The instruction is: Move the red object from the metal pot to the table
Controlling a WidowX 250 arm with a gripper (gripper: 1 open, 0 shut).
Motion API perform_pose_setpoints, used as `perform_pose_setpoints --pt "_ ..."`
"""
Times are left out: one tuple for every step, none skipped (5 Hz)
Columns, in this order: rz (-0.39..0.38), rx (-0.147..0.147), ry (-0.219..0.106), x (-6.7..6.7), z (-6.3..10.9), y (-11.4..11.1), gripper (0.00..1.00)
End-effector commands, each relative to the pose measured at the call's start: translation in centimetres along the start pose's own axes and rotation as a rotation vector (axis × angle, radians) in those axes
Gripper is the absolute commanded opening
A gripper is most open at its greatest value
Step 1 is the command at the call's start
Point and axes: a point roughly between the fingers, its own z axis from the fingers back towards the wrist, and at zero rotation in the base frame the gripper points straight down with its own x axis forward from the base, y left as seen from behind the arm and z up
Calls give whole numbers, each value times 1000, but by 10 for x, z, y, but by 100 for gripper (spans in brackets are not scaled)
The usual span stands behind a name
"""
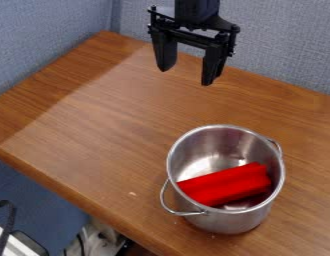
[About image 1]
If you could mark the red rectangular block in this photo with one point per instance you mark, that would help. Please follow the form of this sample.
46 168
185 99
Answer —
226 185

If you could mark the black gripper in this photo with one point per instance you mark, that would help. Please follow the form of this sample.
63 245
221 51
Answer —
192 23

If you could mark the silver metal pot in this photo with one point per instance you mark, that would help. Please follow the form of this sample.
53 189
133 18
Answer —
205 150

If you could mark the grey box lower left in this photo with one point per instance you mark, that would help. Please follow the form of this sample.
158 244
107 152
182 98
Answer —
21 245

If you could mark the white bag under table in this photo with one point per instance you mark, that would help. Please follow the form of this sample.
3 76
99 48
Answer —
95 240

